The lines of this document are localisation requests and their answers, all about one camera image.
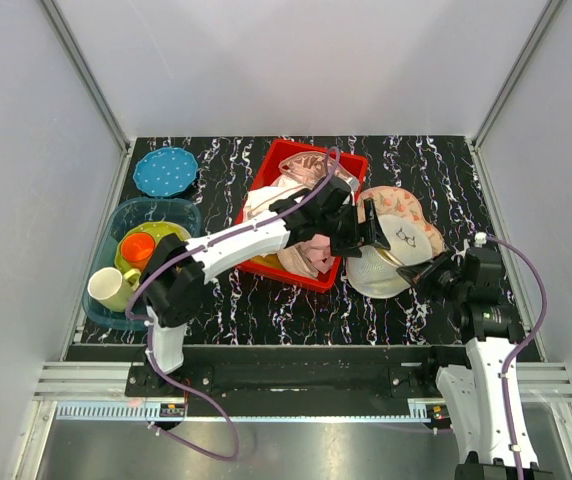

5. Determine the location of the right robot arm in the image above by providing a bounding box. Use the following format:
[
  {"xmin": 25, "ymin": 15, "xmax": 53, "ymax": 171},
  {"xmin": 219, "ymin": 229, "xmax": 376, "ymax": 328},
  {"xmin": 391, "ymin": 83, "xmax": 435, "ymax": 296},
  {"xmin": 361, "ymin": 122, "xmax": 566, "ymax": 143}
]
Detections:
[{"xmin": 398, "ymin": 246, "xmax": 554, "ymax": 479}]

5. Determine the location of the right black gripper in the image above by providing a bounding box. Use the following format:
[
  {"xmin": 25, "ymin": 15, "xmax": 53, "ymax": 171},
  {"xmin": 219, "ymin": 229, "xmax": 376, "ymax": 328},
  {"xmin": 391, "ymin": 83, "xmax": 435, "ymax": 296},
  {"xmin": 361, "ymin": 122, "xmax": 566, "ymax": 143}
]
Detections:
[{"xmin": 396, "ymin": 248, "xmax": 469, "ymax": 303}]

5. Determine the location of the blue polka dot plate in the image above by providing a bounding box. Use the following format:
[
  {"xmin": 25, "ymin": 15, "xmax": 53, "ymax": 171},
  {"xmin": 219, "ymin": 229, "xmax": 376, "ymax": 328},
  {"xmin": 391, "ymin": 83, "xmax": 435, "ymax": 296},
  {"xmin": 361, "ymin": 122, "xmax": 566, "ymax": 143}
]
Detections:
[{"xmin": 132, "ymin": 147, "xmax": 198, "ymax": 198}]

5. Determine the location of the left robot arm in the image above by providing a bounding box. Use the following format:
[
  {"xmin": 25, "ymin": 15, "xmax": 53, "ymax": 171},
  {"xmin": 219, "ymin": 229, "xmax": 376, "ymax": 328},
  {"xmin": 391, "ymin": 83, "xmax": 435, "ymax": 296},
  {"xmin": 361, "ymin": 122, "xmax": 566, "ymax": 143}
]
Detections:
[{"xmin": 133, "ymin": 177, "xmax": 390, "ymax": 396}]

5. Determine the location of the clear blue plastic container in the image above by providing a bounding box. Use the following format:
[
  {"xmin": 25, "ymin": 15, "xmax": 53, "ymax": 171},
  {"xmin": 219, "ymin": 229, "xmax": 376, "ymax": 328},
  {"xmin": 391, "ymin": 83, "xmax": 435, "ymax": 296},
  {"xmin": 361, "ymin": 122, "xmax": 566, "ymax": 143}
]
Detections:
[{"xmin": 82, "ymin": 197, "xmax": 202, "ymax": 331}]

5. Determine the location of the white cloth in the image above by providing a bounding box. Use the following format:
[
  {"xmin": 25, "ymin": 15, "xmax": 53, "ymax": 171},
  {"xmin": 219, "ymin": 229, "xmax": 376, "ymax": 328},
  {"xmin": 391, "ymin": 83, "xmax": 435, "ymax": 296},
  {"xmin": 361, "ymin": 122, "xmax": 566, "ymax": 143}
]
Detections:
[{"xmin": 242, "ymin": 186, "xmax": 303, "ymax": 221}]

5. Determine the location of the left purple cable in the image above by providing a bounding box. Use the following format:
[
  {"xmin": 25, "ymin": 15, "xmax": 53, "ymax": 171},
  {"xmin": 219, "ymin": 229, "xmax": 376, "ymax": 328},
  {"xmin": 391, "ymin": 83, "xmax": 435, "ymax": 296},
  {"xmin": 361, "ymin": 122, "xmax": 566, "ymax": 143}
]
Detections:
[{"xmin": 124, "ymin": 145, "xmax": 342, "ymax": 462}]

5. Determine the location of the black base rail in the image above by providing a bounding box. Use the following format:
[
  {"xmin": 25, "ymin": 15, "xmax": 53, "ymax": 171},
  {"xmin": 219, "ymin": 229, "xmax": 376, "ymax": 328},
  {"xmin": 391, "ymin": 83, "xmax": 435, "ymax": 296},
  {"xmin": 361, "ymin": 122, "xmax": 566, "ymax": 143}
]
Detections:
[{"xmin": 113, "ymin": 343, "xmax": 497, "ymax": 419}]

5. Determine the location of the orange plastic cup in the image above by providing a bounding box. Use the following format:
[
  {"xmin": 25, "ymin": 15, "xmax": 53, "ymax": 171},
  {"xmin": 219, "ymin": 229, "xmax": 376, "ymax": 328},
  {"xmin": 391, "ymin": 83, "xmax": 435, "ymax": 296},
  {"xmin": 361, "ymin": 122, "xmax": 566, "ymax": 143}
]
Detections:
[{"xmin": 119, "ymin": 232, "xmax": 156, "ymax": 271}]

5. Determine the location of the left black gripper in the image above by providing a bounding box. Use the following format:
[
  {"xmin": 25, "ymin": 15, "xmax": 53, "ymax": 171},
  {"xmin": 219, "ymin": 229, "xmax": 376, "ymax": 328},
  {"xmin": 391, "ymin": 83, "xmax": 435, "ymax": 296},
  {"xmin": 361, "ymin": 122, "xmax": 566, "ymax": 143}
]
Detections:
[{"xmin": 318, "ymin": 199, "xmax": 390, "ymax": 259}]

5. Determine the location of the light pink bra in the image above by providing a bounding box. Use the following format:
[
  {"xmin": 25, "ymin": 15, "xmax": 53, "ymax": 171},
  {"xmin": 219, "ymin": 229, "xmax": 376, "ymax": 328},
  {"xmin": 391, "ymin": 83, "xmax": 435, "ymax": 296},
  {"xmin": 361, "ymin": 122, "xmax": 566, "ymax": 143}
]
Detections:
[{"xmin": 296, "ymin": 234, "xmax": 335, "ymax": 278}]

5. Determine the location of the red plastic bin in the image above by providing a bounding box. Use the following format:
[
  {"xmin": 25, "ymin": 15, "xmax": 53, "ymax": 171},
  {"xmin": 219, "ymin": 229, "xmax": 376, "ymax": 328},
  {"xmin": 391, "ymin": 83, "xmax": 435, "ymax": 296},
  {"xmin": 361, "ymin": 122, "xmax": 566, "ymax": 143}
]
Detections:
[{"xmin": 237, "ymin": 139, "xmax": 369, "ymax": 293}]

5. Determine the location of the cream cup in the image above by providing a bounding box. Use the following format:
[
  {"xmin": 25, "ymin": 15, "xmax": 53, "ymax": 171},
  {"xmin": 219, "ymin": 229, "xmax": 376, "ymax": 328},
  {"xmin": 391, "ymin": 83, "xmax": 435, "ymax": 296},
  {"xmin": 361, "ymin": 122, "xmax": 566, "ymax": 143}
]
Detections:
[{"xmin": 87, "ymin": 267, "xmax": 141, "ymax": 313}]

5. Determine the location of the floral pink oven mitt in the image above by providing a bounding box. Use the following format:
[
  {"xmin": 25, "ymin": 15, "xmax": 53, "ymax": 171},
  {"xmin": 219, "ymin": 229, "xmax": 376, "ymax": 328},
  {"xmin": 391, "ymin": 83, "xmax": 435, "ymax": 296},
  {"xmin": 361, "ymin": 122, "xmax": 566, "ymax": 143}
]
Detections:
[{"xmin": 356, "ymin": 186, "xmax": 445, "ymax": 256}]

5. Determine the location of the beige bra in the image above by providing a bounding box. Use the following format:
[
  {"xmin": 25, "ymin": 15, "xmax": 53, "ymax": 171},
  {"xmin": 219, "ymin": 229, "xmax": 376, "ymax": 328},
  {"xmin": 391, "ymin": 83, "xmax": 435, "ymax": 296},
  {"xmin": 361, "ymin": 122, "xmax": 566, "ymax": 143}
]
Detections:
[{"xmin": 277, "ymin": 246, "xmax": 319, "ymax": 279}]

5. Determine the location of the white mesh laundry bag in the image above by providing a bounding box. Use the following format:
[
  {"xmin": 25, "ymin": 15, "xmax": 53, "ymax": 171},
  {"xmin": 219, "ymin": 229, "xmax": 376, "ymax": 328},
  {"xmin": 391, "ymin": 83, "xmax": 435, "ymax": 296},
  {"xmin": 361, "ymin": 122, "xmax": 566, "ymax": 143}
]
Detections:
[{"xmin": 346, "ymin": 214, "xmax": 433, "ymax": 299}]

